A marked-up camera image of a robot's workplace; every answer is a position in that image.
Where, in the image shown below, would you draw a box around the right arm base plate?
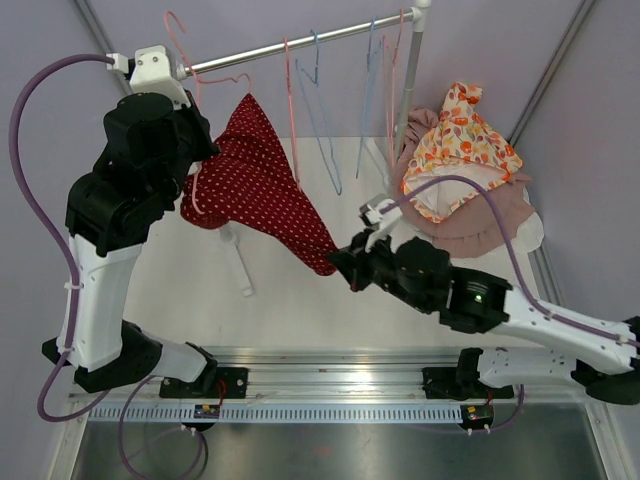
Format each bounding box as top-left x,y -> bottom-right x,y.
422,367 -> 515,401

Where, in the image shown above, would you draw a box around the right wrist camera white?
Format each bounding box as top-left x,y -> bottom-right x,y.
360,195 -> 402,253

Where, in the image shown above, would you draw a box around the white skirt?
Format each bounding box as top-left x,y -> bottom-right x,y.
513,212 -> 544,253

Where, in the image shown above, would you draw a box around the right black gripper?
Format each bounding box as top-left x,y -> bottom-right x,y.
329,225 -> 433,314

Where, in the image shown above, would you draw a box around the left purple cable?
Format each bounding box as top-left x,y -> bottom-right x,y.
8,53 -> 209,474

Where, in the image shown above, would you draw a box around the metal clothes rack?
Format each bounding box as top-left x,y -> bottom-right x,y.
173,1 -> 431,297

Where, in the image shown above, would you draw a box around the blue hanger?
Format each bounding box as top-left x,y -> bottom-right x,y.
294,30 -> 343,196
355,17 -> 381,179

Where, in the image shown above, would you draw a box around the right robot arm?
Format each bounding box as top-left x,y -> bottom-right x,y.
329,232 -> 639,405

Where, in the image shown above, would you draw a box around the red polka dot skirt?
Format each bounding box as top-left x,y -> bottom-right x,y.
180,94 -> 337,276

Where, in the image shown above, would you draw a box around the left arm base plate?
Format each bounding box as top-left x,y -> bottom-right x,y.
159,366 -> 249,400

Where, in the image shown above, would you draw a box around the pink skirt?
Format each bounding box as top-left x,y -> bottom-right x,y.
390,108 -> 535,258

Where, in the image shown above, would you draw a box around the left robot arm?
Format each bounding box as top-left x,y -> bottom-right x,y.
42,93 -> 219,397

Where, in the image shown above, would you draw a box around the slotted cable duct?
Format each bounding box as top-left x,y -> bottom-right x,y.
89,402 -> 462,424

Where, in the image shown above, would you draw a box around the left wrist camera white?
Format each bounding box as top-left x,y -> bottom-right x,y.
107,45 -> 195,110

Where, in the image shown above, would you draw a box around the aluminium rail frame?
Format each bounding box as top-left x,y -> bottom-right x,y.
67,345 -> 593,402

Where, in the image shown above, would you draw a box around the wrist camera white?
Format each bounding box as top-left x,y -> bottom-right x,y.
360,195 -> 402,253
107,45 -> 195,110

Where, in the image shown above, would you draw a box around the orange floral skirt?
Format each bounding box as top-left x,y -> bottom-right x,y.
400,82 -> 523,224

